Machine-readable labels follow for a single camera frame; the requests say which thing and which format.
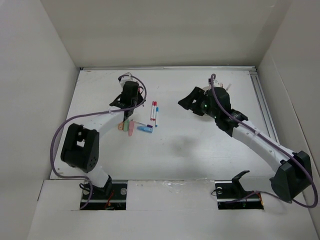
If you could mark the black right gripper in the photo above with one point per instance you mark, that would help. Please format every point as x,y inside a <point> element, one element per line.
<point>197,94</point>

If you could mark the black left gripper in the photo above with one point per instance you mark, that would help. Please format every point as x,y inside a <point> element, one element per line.
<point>141,100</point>

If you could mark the pink cap white marker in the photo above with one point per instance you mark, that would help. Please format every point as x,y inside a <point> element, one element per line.
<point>151,110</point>

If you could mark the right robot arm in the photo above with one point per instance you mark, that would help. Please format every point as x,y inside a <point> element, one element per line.
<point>293,172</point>

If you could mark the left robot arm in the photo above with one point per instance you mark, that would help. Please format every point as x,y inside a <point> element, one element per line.
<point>81,146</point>

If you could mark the white round divided container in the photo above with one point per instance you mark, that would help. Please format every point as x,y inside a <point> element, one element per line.
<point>206,88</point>

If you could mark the green highlighter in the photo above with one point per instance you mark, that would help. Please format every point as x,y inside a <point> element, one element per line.
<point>126,125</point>

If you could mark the blue cap white marker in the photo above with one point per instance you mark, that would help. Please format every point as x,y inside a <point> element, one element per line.
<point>156,116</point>

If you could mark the orange highlighter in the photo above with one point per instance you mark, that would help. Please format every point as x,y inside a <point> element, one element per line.
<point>121,126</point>

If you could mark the light blue highlighter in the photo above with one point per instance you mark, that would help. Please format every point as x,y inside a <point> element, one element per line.
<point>145,129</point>

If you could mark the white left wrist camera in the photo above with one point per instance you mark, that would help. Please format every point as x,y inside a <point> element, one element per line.
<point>127,77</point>

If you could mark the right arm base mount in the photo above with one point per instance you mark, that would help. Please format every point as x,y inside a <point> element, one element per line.
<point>231,195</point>

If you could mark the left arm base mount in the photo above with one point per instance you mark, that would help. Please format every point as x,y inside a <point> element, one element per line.
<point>114,200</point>

